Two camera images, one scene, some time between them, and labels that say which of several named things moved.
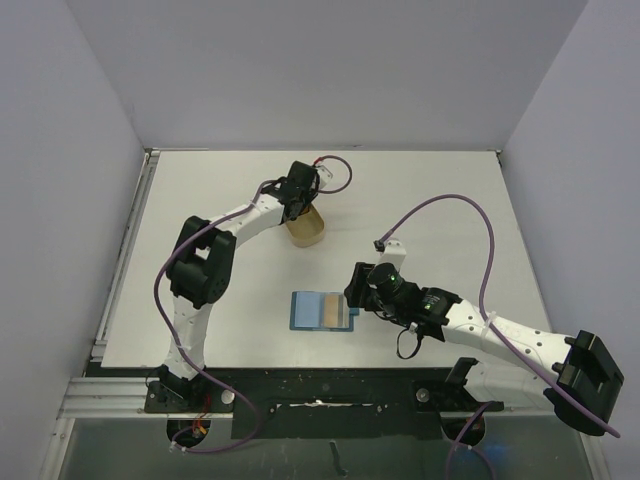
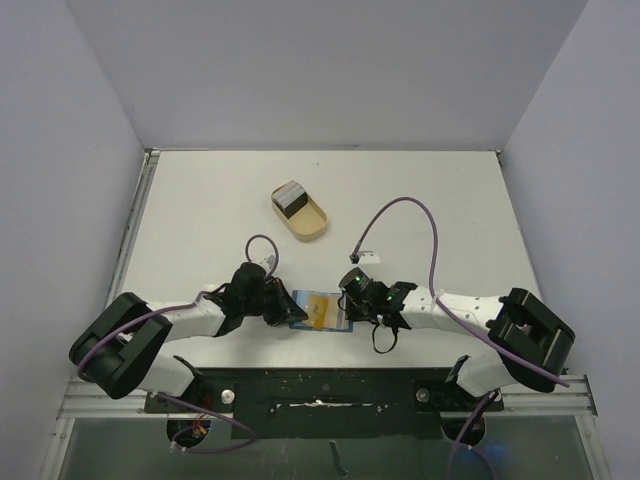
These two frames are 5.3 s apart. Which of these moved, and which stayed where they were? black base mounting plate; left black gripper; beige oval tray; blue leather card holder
Moved: left black gripper
Stayed: blue leather card holder; black base mounting plate; beige oval tray
